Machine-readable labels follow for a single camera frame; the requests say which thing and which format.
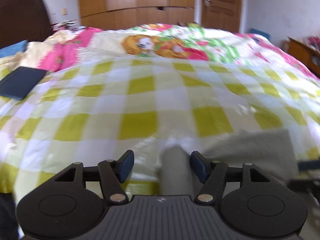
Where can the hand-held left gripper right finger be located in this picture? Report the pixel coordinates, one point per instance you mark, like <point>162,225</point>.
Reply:
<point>198,166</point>

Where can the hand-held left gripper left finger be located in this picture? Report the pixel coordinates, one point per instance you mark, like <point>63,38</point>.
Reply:
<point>126,166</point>

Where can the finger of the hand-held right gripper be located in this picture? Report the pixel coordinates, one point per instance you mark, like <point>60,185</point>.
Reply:
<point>310,166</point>
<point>305,185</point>

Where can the grey pants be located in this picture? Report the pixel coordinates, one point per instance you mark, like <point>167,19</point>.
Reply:
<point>250,150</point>

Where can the checked printed blanket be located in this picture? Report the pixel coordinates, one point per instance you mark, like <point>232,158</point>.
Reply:
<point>140,100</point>

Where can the wooden side table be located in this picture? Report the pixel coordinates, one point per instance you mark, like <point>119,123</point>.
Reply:
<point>303,52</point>

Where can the dark blue flat case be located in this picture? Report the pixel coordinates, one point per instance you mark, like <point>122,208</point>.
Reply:
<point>22,81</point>

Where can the small blue cloth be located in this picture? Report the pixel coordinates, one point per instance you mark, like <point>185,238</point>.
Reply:
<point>260,33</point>

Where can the white patterned cloth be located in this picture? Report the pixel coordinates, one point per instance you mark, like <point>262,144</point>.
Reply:
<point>66,25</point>

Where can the wooden door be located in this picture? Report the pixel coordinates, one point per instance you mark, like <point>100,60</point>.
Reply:
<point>221,7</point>

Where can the blue pillow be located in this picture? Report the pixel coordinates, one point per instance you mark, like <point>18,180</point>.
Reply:
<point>12,48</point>

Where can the dark wooden headboard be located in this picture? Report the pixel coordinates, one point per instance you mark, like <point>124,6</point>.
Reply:
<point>22,20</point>

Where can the wall switch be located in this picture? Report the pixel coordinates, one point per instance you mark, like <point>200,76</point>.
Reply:
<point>64,11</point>

